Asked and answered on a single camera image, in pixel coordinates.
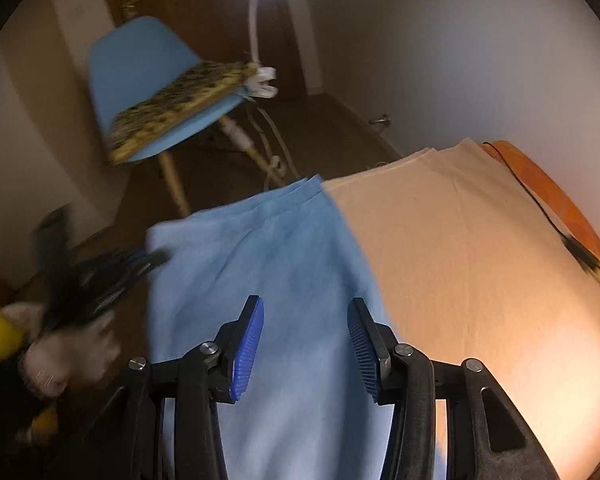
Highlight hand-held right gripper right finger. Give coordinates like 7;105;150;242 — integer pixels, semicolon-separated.
346;297;561;480

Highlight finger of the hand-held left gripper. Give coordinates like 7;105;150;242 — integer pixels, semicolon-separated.
115;249;173;283

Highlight black cable with adapter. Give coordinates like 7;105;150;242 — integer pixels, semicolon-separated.
481;141;600;281

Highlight person's left hand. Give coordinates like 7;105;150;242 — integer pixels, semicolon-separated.
22;305;123;396

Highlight white cable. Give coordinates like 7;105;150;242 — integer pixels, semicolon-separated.
246;106;296;192

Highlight blue chair with wooden legs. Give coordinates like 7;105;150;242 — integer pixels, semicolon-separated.
87;15;293;218

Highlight brown wooden door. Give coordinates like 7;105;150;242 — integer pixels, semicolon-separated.
92;0;321;103

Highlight round ceiling lamp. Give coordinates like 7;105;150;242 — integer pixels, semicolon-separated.
222;0;301;99

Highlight yellow patterned cushion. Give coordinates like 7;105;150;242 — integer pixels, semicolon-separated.
107;60;261;164

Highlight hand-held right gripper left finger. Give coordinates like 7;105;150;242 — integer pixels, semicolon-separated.
55;295;266;480

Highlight blue pants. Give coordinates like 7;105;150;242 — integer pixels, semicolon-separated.
145;174;448;480

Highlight beige cloth-covered table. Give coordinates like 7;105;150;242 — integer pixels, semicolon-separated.
482;140;600;281

